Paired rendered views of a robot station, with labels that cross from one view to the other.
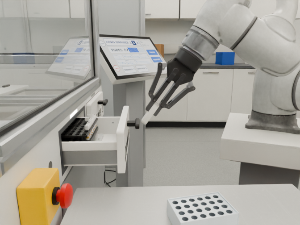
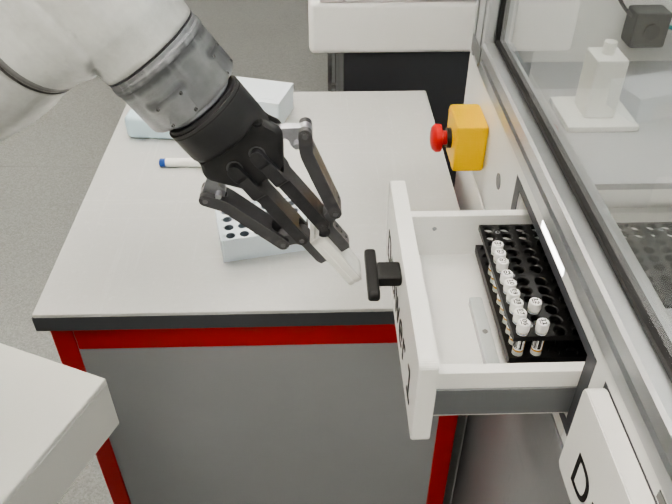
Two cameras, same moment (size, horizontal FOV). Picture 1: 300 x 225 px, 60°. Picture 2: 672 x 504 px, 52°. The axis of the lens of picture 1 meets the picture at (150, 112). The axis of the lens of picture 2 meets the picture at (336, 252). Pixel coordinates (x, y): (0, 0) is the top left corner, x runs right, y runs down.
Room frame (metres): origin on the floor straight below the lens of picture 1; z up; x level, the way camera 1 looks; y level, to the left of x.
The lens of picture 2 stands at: (1.27, 0.00, 1.37)
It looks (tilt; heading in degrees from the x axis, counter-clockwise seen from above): 39 degrees down; 181
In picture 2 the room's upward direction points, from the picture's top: straight up
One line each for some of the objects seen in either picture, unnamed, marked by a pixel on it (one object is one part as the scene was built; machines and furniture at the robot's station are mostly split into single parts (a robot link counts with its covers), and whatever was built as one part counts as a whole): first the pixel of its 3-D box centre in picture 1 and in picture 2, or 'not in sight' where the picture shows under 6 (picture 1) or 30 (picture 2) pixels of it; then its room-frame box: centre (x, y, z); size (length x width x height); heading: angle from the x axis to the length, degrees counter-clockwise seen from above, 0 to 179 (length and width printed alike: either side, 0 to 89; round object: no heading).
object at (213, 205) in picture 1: (201, 213); (262, 227); (0.48, -0.11, 0.78); 0.12 x 0.08 x 0.04; 104
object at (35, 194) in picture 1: (42, 196); (463, 137); (0.39, 0.18, 0.88); 0.07 x 0.05 x 0.07; 2
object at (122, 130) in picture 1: (124, 134); (407, 296); (0.72, 0.08, 0.87); 0.29 x 0.02 x 0.11; 2
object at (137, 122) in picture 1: (133, 123); (383, 273); (0.72, 0.05, 0.91); 0.07 x 0.04 x 0.01; 2
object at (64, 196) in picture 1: (62, 195); (440, 137); (0.39, 0.15, 0.88); 0.04 x 0.03 x 0.04; 2
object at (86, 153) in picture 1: (52, 138); (600, 299); (0.72, 0.28, 0.86); 0.40 x 0.26 x 0.06; 92
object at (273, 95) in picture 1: (279, 81); not in sight; (0.95, -0.47, 1.00); 0.18 x 0.16 x 0.22; 33
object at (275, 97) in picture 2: not in sight; (254, 101); (0.11, -0.16, 0.79); 0.13 x 0.09 x 0.05; 76
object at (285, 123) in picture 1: (272, 116); not in sight; (0.98, -0.48, 0.86); 0.22 x 0.18 x 0.06; 156
